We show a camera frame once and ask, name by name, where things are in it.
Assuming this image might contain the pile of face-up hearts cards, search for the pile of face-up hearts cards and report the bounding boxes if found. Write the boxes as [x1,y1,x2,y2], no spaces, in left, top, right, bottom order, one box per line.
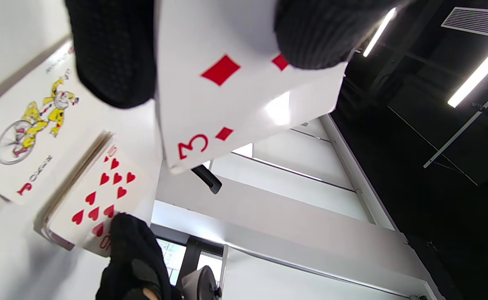
[35,131,155,258]

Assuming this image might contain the black padded office chair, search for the black padded office chair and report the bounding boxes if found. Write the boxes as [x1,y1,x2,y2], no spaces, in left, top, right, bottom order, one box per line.
[191,165,223,195]

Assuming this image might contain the long ceiling light strip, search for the long ceiling light strip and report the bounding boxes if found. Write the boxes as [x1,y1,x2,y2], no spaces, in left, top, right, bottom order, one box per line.
[363,7,397,58]
[447,35,488,108]

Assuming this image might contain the stack of red-backed playing cards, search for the stack of red-backed playing cards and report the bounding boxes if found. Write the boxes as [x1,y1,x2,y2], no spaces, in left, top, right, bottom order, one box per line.
[154,0,348,175]

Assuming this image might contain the person's left hand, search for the person's left hand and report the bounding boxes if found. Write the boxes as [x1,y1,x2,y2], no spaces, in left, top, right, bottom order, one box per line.
[64,0,415,110]

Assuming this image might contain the colourful clown joker card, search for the colourful clown joker card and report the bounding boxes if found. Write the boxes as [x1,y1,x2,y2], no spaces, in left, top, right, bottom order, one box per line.
[0,40,103,205]

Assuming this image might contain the white ceiling air vent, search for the white ceiling air vent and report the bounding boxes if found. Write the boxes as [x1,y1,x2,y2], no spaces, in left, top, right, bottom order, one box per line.
[441,6,488,39]

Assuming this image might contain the person's right hand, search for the person's right hand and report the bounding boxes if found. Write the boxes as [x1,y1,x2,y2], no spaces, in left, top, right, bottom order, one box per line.
[96,212,171,300]

